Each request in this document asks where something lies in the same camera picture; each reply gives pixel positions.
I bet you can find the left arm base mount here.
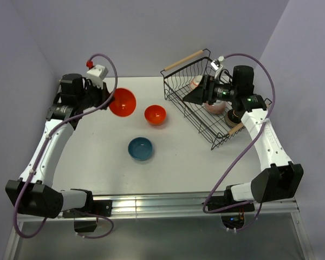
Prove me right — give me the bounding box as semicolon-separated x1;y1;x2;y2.
62;199;114;239

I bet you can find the blue bowl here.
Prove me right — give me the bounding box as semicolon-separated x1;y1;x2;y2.
128;136;153;161

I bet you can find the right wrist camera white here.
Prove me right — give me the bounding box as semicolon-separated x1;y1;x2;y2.
211;56;225;79

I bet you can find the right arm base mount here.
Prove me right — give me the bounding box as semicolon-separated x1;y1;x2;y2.
202;186;255;233

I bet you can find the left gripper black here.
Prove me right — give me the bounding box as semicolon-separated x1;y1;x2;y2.
78;80;115;111

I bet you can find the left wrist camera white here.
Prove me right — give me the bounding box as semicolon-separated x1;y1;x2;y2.
86;60;108;89

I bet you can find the black white leaf bowl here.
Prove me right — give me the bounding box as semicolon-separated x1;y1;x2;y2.
204;101;226;115

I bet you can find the beige brown bowl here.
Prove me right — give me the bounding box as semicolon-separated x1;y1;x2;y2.
225;109;244;128

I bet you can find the black wire dish rack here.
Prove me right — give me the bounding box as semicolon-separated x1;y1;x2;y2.
160;48;273;150

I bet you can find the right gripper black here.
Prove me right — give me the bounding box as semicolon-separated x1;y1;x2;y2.
182;74;238;105

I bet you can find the aluminium mounting rail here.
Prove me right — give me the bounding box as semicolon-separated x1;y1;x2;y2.
18;192;300;222

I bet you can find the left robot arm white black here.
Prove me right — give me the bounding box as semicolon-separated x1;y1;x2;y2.
5;70;110;218

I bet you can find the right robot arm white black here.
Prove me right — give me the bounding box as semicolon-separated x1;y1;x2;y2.
183;66;304;211

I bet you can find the white orange floral bowl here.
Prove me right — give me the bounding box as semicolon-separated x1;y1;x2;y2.
189;75;203;90

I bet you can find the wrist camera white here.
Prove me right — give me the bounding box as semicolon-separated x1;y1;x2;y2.
86;60;108;89
211;56;225;79

